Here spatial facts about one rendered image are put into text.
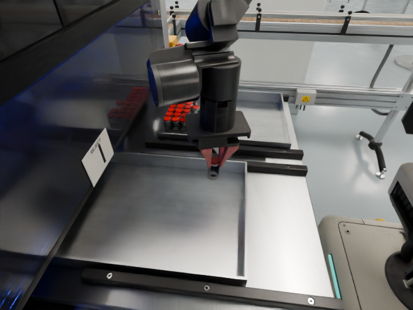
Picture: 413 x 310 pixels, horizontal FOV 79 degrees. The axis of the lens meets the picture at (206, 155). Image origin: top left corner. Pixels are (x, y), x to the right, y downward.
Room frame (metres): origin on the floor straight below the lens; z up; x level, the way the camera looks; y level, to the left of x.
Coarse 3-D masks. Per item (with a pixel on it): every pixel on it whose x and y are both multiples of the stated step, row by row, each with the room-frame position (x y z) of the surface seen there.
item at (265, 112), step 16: (240, 96) 0.75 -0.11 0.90; (256, 96) 0.74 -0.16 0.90; (272, 96) 0.74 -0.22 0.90; (256, 112) 0.67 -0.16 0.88; (272, 112) 0.67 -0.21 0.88; (256, 128) 0.59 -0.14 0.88; (272, 128) 0.59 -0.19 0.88; (288, 128) 0.54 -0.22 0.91; (240, 144) 0.49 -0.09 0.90; (256, 144) 0.49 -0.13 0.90; (272, 144) 0.48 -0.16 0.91; (288, 144) 0.48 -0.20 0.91
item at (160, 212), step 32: (128, 160) 0.44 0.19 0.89; (160, 160) 0.43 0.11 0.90; (192, 160) 0.42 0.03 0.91; (96, 192) 0.35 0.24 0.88; (128, 192) 0.35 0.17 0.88; (160, 192) 0.35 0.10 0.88; (192, 192) 0.35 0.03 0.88; (224, 192) 0.35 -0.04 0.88; (96, 224) 0.27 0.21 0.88; (128, 224) 0.27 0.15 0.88; (160, 224) 0.27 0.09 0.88; (192, 224) 0.27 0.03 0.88; (224, 224) 0.27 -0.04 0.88; (64, 256) 0.19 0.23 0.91; (96, 256) 0.21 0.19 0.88; (128, 256) 0.21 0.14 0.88; (160, 256) 0.21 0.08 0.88; (192, 256) 0.21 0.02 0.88; (224, 256) 0.21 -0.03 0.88
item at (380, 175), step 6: (360, 132) 1.66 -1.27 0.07; (360, 138) 1.65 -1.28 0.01; (366, 138) 1.55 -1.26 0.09; (372, 138) 1.50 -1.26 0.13; (372, 144) 1.43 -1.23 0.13; (378, 144) 1.42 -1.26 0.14; (378, 150) 1.37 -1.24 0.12; (378, 156) 1.33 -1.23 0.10; (378, 162) 1.29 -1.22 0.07; (384, 162) 1.27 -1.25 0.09; (384, 168) 1.23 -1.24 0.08; (378, 174) 1.24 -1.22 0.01
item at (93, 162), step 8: (104, 128) 0.35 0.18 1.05; (104, 136) 0.35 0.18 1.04; (96, 144) 0.32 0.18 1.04; (104, 144) 0.34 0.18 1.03; (88, 152) 0.29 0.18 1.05; (96, 152) 0.31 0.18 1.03; (104, 152) 0.33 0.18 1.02; (112, 152) 0.35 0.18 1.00; (88, 160) 0.29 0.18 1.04; (96, 160) 0.30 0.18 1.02; (88, 168) 0.28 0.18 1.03; (96, 168) 0.30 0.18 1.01; (104, 168) 0.31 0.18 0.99; (88, 176) 0.27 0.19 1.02; (96, 176) 0.29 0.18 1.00
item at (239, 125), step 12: (204, 108) 0.33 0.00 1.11; (216, 108) 0.32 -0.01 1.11; (228, 108) 0.32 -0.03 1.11; (192, 120) 0.35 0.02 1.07; (204, 120) 0.33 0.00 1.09; (216, 120) 0.32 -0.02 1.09; (228, 120) 0.32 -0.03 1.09; (240, 120) 0.35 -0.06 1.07; (192, 132) 0.32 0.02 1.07; (204, 132) 0.32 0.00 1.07; (216, 132) 0.32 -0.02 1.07; (228, 132) 0.32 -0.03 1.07; (240, 132) 0.32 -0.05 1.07
